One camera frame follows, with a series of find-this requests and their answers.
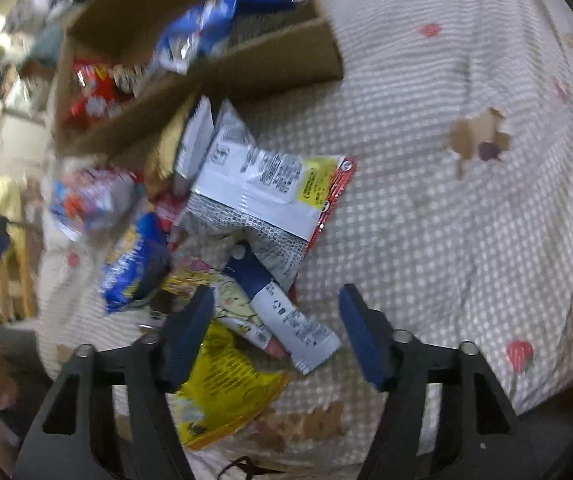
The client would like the dark blue snack bag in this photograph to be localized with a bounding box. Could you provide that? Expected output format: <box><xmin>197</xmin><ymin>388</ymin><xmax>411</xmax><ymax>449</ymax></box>
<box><xmin>154</xmin><ymin>0</ymin><xmax>312</xmax><ymax>77</ymax></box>

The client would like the black cord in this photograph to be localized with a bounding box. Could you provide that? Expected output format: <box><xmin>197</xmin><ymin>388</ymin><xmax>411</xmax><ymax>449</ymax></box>
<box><xmin>216</xmin><ymin>455</ymin><xmax>287</xmax><ymax>479</ymax></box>

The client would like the cartoon print snack packet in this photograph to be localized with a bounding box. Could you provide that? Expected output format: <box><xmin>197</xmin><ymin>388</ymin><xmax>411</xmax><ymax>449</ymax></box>
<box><xmin>161</xmin><ymin>257</ymin><xmax>287</xmax><ymax>359</ymax></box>

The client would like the white blue stick packet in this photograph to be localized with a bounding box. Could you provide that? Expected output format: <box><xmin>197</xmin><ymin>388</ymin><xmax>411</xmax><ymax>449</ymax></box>
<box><xmin>224</xmin><ymin>242</ymin><xmax>342</xmax><ymax>377</ymax></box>

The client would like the dotted printed blanket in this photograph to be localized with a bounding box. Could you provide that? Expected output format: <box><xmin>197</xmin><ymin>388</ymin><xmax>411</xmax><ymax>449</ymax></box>
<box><xmin>36</xmin><ymin>0</ymin><xmax>573</xmax><ymax>476</ymax></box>

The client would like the brown cardboard box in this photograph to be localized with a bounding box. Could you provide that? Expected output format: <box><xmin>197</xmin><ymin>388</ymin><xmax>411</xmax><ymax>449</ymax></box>
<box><xmin>51</xmin><ymin>0</ymin><xmax>345</xmax><ymax>156</ymax></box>

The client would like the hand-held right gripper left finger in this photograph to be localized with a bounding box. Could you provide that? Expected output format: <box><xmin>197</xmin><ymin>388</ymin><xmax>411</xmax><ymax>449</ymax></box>
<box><xmin>14</xmin><ymin>285</ymin><xmax>216</xmax><ymax>480</ymax></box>

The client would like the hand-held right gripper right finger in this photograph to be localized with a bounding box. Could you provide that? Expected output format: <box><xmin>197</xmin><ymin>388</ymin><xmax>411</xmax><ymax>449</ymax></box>
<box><xmin>339</xmin><ymin>283</ymin><xmax>543</xmax><ymax>480</ymax></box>

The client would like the gold brown snack packet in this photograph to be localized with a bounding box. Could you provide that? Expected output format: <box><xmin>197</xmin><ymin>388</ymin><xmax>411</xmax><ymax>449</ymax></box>
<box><xmin>144</xmin><ymin>105</ymin><xmax>192</xmax><ymax>202</ymax></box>

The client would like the light blue snack bag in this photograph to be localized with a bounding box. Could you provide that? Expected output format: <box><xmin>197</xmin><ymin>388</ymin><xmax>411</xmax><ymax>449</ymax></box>
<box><xmin>99</xmin><ymin>212</ymin><xmax>172</xmax><ymax>317</ymax></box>

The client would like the small silver snack packet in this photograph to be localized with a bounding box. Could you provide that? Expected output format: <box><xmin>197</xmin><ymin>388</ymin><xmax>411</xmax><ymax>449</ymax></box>
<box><xmin>174</xmin><ymin>97</ymin><xmax>216</xmax><ymax>191</ymax></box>

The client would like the large silver snack bag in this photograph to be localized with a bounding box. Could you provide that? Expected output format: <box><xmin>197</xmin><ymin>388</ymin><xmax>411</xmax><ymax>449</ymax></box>
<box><xmin>179</xmin><ymin>100</ymin><xmax>358</xmax><ymax>292</ymax></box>

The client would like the red white blue snack bag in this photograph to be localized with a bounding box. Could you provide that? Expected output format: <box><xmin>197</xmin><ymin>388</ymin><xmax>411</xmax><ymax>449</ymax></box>
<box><xmin>49</xmin><ymin>165</ymin><xmax>140</xmax><ymax>242</ymax></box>

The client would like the yellow snack bag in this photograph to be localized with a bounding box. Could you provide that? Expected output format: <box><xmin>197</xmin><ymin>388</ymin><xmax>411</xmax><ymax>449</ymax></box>
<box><xmin>174</xmin><ymin>320</ymin><xmax>291</xmax><ymax>453</ymax></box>

